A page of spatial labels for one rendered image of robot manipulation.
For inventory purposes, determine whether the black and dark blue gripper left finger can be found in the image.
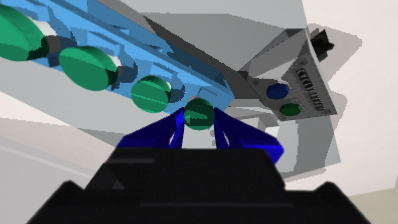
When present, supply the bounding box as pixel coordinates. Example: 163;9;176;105
116;107;185;148

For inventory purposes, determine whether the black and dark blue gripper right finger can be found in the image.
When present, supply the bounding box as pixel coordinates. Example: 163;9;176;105
214;107;284;164

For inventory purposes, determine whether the blue tube rack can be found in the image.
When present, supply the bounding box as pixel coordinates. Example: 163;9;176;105
0;0;235;115

